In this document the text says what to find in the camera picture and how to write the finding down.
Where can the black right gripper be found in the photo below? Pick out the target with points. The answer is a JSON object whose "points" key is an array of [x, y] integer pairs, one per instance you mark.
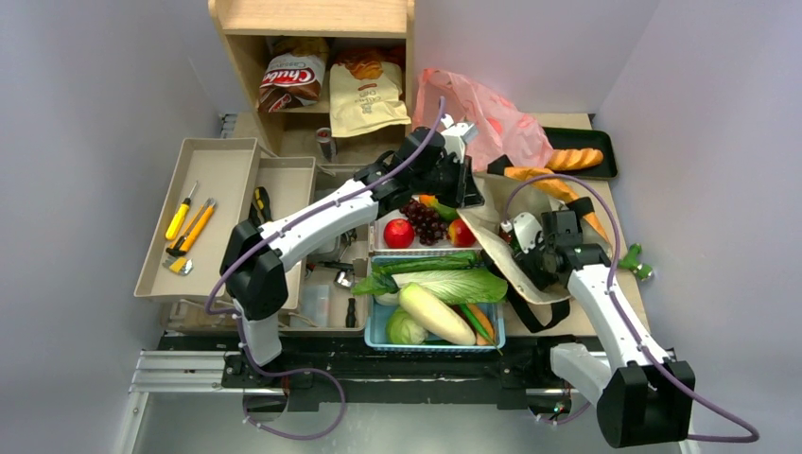
{"points": [[523, 253]]}

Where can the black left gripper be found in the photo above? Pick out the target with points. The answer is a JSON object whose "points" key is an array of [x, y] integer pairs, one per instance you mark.
{"points": [[464, 192]]}

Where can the brown Trader Joe's bag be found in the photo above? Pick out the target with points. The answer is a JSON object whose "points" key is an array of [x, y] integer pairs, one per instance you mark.
{"points": [[532, 311]]}

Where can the red yellow apple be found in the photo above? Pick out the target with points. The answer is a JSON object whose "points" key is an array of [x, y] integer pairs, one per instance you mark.
{"points": [[459, 234]]}

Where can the dark purple grapes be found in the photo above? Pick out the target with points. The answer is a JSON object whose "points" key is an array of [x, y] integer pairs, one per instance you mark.
{"points": [[427, 224]]}

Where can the green cucumber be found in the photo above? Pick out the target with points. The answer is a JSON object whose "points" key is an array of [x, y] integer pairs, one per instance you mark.
{"points": [[448, 262]]}

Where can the pink plastic grocery bag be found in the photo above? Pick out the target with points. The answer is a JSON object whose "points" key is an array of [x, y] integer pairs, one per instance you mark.
{"points": [[501, 128]]}

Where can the green napa cabbage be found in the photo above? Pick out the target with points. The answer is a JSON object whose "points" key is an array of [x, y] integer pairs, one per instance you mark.
{"points": [[454, 287]]}

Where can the golden baguette bread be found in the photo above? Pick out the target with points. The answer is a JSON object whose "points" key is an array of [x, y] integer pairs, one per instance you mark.
{"points": [[570, 159]]}

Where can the white daikon radish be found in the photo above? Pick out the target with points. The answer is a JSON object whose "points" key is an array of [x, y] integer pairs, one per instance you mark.
{"points": [[435, 316]]}

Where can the cream chips bag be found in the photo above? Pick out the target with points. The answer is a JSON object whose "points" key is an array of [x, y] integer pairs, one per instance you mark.
{"points": [[366, 91]]}

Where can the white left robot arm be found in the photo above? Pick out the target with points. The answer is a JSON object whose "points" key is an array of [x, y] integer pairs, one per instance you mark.
{"points": [[256, 259]]}

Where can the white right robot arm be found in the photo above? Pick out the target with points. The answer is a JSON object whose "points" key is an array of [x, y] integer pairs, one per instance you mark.
{"points": [[635, 389]]}

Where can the orange green mango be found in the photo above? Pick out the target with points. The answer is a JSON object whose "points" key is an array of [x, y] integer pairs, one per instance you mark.
{"points": [[446, 213]]}

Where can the long green bean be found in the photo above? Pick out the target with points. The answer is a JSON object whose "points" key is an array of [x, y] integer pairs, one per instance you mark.
{"points": [[467, 314]]}

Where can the white perforated basket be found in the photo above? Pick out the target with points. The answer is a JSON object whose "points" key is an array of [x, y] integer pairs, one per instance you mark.
{"points": [[378, 246]]}

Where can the small green plastic clip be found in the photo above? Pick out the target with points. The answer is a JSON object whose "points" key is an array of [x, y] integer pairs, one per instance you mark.
{"points": [[632, 263]]}

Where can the blue perforated basket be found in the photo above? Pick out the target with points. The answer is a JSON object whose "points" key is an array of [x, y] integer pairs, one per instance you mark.
{"points": [[383, 306]]}

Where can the black tray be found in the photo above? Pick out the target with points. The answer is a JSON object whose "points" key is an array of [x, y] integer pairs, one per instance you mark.
{"points": [[561, 138]]}

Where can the green leafy vegetable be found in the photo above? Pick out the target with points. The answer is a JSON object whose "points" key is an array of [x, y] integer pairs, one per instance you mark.
{"points": [[376, 284]]}

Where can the silver drink can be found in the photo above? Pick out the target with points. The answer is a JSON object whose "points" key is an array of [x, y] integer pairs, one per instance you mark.
{"points": [[327, 144]]}

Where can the beige toolbox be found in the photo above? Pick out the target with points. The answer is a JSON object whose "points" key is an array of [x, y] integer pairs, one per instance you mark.
{"points": [[332, 294]]}

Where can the small black screwdriver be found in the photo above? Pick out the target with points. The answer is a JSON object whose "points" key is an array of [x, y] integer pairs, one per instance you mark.
{"points": [[351, 313]]}

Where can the clear small parts box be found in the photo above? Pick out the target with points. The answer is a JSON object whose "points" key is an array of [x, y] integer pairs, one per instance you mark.
{"points": [[315, 304]]}

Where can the black yellow screwdriver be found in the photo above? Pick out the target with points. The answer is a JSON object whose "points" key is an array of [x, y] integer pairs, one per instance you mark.
{"points": [[260, 209]]}

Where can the Chubs snack bag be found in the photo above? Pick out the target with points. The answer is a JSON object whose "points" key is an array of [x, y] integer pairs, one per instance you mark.
{"points": [[295, 74]]}

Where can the beige toolbox tray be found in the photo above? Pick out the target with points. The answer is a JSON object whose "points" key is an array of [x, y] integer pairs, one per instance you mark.
{"points": [[226, 171]]}

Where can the orange utility knife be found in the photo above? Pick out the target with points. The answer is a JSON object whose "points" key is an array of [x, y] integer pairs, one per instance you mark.
{"points": [[187, 239]]}

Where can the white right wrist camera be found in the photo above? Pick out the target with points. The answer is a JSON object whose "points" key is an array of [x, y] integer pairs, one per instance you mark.
{"points": [[521, 232]]}

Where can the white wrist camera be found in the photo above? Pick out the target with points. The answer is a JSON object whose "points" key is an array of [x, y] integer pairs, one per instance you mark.
{"points": [[457, 137], [521, 232]]}

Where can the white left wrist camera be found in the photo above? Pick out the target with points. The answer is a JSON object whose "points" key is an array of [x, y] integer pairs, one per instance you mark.
{"points": [[457, 137]]}

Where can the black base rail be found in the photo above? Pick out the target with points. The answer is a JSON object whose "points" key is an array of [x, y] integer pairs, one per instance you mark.
{"points": [[311, 371]]}

